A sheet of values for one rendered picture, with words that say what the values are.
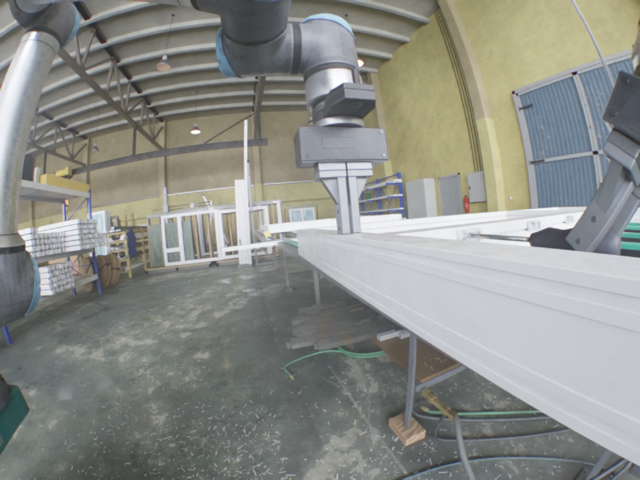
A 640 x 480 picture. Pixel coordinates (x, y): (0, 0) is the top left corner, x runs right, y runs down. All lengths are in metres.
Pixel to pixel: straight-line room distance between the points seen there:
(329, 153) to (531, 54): 7.91
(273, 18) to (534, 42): 8.00
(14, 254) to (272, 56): 0.59
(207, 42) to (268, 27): 11.31
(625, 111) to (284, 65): 0.41
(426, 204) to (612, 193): 9.56
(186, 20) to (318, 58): 10.29
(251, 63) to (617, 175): 0.43
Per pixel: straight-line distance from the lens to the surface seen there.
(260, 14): 0.33
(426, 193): 9.81
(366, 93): 0.34
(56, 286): 4.19
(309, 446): 1.27
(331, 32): 0.44
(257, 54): 0.39
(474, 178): 8.47
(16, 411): 0.66
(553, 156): 7.25
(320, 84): 0.39
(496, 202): 7.74
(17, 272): 0.65
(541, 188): 7.36
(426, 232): 0.33
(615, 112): 0.24
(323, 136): 0.36
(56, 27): 0.76
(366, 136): 0.39
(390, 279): 0.24
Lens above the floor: 0.96
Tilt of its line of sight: 5 degrees down
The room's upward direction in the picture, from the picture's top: 5 degrees counter-clockwise
